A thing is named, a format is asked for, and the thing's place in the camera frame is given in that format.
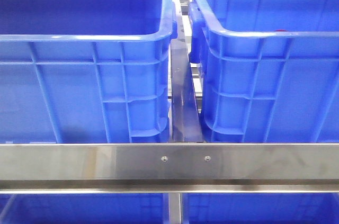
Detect steel divider bar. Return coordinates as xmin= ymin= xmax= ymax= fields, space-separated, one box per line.
xmin=170 ymin=0 xmax=204 ymax=143

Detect left blue plastic crate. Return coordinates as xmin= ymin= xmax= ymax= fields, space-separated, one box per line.
xmin=1 ymin=0 xmax=176 ymax=144

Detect blue plastic crate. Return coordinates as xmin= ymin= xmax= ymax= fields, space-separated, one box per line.
xmin=189 ymin=0 xmax=338 ymax=143
xmin=1 ymin=0 xmax=176 ymax=144

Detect right blue plastic crate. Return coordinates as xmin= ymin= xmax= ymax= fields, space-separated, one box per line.
xmin=189 ymin=0 xmax=338 ymax=143

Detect lower right blue crate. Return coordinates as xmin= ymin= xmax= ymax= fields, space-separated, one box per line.
xmin=183 ymin=193 xmax=338 ymax=223

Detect lower left blue crate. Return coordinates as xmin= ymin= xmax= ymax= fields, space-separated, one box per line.
xmin=1 ymin=194 xmax=169 ymax=223

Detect stainless steel shelf rail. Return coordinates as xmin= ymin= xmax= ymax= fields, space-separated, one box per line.
xmin=1 ymin=143 xmax=338 ymax=194

